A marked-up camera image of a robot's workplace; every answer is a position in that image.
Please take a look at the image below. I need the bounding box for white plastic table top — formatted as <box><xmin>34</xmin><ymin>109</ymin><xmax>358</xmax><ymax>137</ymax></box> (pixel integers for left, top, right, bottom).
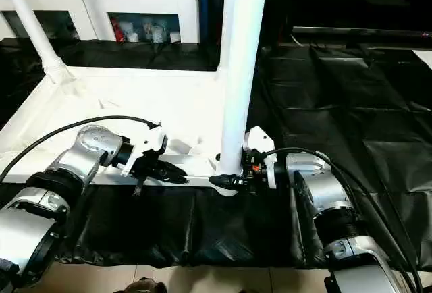
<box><xmin>0</xmin><ymin>65</ymin><xmax>244</xmax><ymax>198</ymax></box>

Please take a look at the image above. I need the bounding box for white plastic table leg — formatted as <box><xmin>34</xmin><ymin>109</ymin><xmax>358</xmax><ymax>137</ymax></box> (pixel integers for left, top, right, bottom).
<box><xmin>219</xmin><ymin>0</ymin><xmax>271</xmax><ymax>176</ymax></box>
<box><xmin>0</xmin><ymin>0</ymin><xmax>76</xmax><ymax>85</ymax></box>
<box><xmin>217</xmin><ymin>12</ymin><xmax>230</xmax><ymax>75</ymax></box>

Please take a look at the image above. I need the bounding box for white flat board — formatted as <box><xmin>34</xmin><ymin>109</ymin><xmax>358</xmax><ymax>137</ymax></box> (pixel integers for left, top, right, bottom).
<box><xmin>411</xmin><ymin>49</ymin><xmax>432</xmax><ymax>65</ymax></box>

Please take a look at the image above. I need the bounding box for black plastic mat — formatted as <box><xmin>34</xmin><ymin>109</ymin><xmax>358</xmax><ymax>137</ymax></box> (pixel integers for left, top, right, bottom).
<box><xmin>0</xmin><ymin>36</ymin><xmax>432</xmax><ymax>270</ymax></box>

